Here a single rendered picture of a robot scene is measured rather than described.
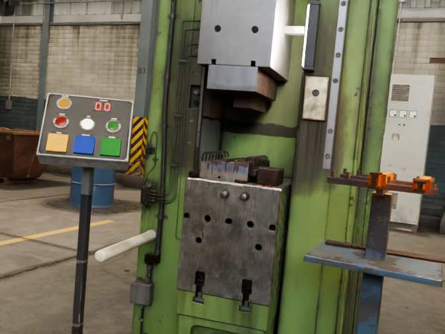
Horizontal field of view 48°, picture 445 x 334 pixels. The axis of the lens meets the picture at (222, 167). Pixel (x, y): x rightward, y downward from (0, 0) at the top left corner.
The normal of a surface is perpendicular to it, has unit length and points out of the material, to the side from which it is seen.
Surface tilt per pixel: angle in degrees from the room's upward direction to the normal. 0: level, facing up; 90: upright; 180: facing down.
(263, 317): 90
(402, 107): 90
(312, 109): 90
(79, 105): 60
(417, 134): 90
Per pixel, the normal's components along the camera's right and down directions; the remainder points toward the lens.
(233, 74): -0.29, 0.04
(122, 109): 0.17, -0.43
